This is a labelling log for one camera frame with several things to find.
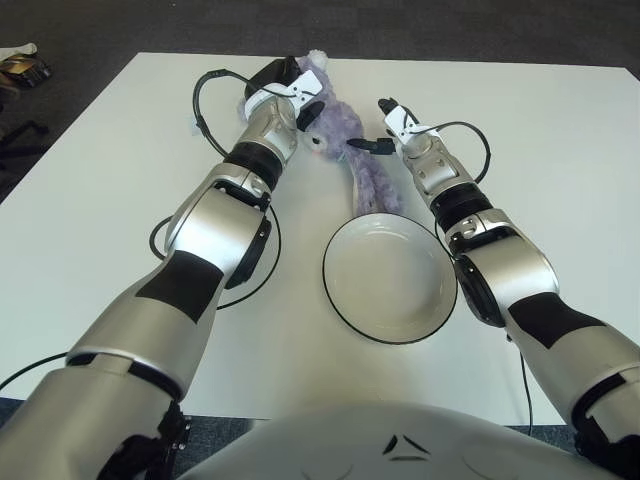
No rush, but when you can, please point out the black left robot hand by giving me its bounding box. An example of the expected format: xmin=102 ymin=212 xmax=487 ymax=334
xmin=243 ymin=56 xmax=326 ymax=134

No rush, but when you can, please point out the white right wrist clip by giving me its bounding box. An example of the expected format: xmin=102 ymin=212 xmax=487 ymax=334
xmin=382 ymin=103 xmax=421 ymax=141

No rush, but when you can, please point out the silver robot torso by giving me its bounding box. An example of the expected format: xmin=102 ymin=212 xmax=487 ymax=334
xmin=174 ymin=399 xmax=616 ymax=480

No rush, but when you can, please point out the brown black floor clutter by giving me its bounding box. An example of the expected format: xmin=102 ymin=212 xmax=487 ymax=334
xmin=0 ymin=42 xmax=54 ymax=91

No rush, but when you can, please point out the white plate black rim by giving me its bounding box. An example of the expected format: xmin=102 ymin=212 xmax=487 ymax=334
xmin=322 ymin=212 xmax=459 ymax=345

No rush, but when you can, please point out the black chair base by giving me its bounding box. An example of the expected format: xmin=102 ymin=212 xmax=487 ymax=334
xmin=0 ymin=119 xmax=49 ymax=161

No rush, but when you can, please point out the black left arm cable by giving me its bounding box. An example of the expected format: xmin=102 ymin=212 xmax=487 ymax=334
xmin=0 ymin=69 xmax=282 ymax=396

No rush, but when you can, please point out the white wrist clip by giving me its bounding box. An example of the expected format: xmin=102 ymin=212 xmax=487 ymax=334
xmin=242 ymin=69 xmax=321 ymax=109
xmin=382 ymin=103 xmax=421 ymax=141

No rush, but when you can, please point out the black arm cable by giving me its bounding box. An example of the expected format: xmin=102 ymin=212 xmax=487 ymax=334
xmin=0 ymin=69 xmax=282 ymax=396
xmin=419 ymin=121 xmax=535 ymax=439

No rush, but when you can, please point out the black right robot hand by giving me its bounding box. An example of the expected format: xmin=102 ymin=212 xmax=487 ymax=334
xmin=347 ymin=97 xmax=401 ymax=156

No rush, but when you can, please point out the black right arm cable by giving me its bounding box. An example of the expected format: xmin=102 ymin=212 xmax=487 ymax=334
xmin=419 ymin=121 xmax=535 ymax=439

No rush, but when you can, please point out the purple plush doll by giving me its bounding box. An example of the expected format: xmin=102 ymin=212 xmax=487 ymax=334
xmin=237 ymin=48 xmax=403 ymax=216

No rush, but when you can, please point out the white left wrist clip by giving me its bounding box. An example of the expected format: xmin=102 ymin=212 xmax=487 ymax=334
xmin=242 ymin=69 xmax=321 ymax=109

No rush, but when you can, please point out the black table bracket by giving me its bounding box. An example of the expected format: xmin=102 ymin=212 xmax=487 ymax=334
xmin=172 ymin=414 xmax=194 ymax=451

